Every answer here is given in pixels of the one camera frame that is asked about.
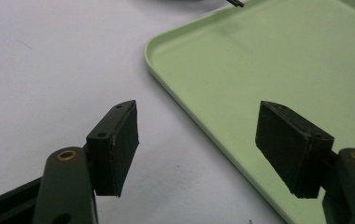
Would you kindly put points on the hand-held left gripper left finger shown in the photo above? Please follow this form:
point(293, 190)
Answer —
point(110, 149)

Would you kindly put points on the thin dark rods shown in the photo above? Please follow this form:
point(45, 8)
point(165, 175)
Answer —
point(236, 2)

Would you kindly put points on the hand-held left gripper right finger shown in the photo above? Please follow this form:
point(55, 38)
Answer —
point(294, 146)

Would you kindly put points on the light green plastic tray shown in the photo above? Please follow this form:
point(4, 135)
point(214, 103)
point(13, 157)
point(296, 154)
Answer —
point(259, 77)

